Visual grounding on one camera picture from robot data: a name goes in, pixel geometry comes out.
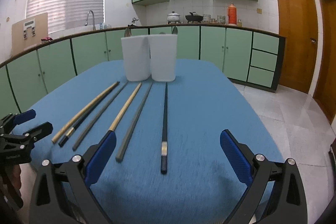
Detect light wooden chopstick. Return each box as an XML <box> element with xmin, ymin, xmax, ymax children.
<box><xmin>108</xmin><ymin>82</ymin><xmax>142</xmax><ymax>131</ymax></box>
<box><xmin>51</xmin><ymin>81</ymin><xmax>120</xmax><ymax>144</ymax></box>

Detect grey chopstick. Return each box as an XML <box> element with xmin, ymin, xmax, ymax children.
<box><xmin>116</xmin><ymin>84</ymin><xmax>153</xmax><ymax>162</ymax></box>
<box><xmin>72</xmin><ymin>81</ymin><xmax>129</xmax><ymax>151</ymax></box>

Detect black chopstick silver band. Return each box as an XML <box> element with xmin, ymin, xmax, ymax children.
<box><xmin>161</xmin><ymin>84</ymin><xmax>168</xmax><ymax>174</ymax></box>

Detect left hand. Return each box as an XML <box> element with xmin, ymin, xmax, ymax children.
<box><xmin>1</xmin><ymin>165</ymin><xmax>22</xmax><ymax>198</ymax></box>

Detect blue table mat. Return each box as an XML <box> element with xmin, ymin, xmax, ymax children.
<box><xmin>14</xmin><ymin>60</ymin><xmax>283</xmax><ymax>223</ymax></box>

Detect wooden door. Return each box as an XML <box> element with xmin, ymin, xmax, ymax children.
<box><xmin>313</xmin><ymin>0</ymin><xmax>335</xmax><ymax>123</ymax></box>
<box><xmin>277</xmin><ymin>0</ymin><xmax>318</xmax><ymax>93</ymax></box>

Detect cardboard box with scale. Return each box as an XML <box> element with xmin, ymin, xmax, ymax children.
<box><xmin>11</xmin><ymin>12</ymin><xmax>49</xmax><ymax>56</ymax></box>

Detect lower green cabinets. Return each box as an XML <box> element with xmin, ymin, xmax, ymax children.
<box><xmin>1</xmin><ymin>24</ymin><xmax>285</xmax><ymax>116</ymax></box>

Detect sink faucet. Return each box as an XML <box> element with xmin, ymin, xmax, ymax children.
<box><xmin>84</xmin><ymin>9</ymin><xmax>97</xmax><ymax>31</ymax></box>

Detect metal spoon in holder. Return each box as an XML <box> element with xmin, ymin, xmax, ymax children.
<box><xmin>124</xmin><ymin>28</ymin><xmax>131</xmax><ymax>38</ymax></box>

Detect white double utensil holder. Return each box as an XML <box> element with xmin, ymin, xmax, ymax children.
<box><xmin>121</xmin><ymin>34</ymin><xmax>178</xmax><ymax>82</ymax></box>

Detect orange thermos bottle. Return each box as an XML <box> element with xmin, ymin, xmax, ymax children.
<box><xmin>227</xmin><ymin>3</ymin><xmax>238</xmax><ymax>26</ymax></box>

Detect black wok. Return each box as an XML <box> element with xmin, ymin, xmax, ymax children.
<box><xmin>185</xmin><ymin>12</ymin><xmax>203</xmax><ymax>23</ymax></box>

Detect white cooking pot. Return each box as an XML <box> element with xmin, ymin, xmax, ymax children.
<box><xmin>167</xmin><ymin>11</ymin><xmax>181</xmax><ymax>24</ymax></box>

